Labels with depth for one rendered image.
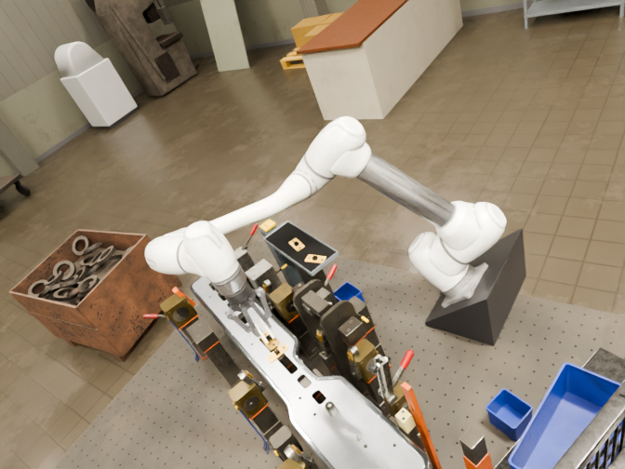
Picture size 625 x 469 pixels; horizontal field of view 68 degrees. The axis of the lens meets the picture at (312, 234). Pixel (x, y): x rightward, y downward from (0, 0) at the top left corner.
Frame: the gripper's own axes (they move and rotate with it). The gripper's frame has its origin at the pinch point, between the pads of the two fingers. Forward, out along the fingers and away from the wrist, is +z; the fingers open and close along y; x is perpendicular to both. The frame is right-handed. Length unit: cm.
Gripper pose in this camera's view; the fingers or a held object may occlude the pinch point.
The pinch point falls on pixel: (264, 331)
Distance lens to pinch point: 144.1
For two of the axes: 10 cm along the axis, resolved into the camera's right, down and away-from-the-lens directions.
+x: 4.9, 3.5, -8.0
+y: -7.9, 5.7, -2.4
